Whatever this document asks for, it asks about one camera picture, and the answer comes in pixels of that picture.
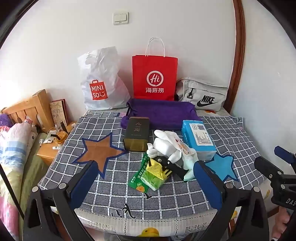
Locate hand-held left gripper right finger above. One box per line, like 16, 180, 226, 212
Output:
194, 160, 270, 241

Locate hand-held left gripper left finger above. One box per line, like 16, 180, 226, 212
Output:
23, 160, 100, 241

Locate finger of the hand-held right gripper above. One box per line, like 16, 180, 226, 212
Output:
254, 156, 285, 183
274, 146, 296, 164

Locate light green cloth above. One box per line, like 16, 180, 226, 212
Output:
182, 153, 200, 182

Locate white printed cloth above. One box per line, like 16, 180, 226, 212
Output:
174, 137, 196, 156

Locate black yellow striped cloth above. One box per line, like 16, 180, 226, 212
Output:
154, 156, 173, 181

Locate yellow mesh bag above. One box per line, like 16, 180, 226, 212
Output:
148, 158, 163, 180

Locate green flower print packet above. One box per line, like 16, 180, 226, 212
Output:
128, 154, 151, 194

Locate white foam block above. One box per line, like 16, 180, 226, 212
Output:
154, 138, 179, 155

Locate purple fabric storage basket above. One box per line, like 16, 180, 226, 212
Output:
121, 98, 201, 131

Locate person's right hand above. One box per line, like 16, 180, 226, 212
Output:
272, 206, 292, 240

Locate wooden nightstand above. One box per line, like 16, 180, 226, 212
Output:
36, 122, 76, 166

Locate blue wet wipes pack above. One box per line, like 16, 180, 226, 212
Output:
181, 120, 217, 161

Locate grey plaid star cloth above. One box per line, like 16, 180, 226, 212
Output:
38, 110, 267, 220

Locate green bed sheet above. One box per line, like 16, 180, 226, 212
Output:
18, 132, 50, 223

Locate small white packets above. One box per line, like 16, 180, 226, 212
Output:
40, 137, 56, 146

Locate white cartoon printed sheet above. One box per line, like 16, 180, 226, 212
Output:
73, 108, 277, 241

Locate dark tea tin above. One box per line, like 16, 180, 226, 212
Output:
123, 117, 150, 152

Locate illustrated book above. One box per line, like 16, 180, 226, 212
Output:
49, 99, 69, 127

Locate pastel patterned quilt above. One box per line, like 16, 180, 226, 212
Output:
0, 119, 38, 241

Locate grey waist bag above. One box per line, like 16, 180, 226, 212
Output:
174, 77, 228, 110

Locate wooden bed headboard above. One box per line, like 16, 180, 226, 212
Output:
1, 89, 56, 134

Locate purple plush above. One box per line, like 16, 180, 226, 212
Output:
0, 113, 13, 127

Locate white plastic shopping bag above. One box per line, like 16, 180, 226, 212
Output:
77, 46, 131, 111

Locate red paper bag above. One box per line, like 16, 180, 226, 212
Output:
132, 37, 179, 101

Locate brown wooden door frame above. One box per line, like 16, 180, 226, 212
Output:
228, 0, 246, 114

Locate white wall switch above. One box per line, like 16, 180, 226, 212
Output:
113, 13, 130, 25

